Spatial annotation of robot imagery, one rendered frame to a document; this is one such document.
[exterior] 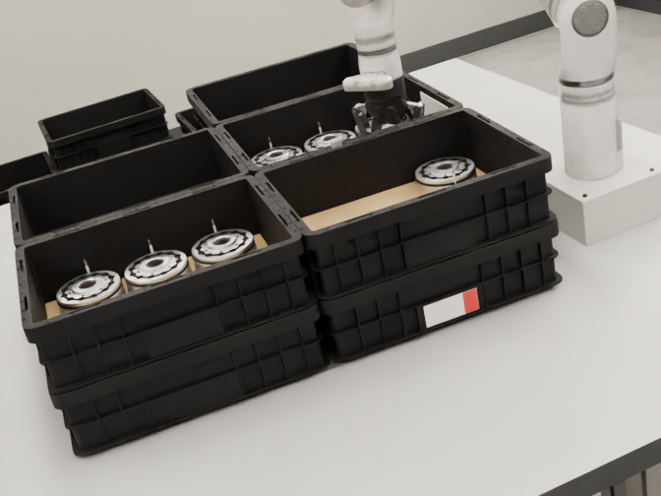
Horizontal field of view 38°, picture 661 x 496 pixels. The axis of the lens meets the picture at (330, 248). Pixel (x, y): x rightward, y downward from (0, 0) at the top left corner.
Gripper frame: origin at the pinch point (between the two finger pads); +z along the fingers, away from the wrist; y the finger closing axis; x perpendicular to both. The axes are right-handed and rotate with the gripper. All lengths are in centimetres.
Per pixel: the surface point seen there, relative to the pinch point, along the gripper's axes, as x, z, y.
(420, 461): 65, 15, -27
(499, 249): 28.0, 4.3, -28.0
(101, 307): 69, -8, 13
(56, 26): -170, 15, 234
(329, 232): 45.9, -7.5, -10.0
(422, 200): 35.7, -7.7, -20.3
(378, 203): 17.7, 2.1, -3.7
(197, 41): -214, 39, 195
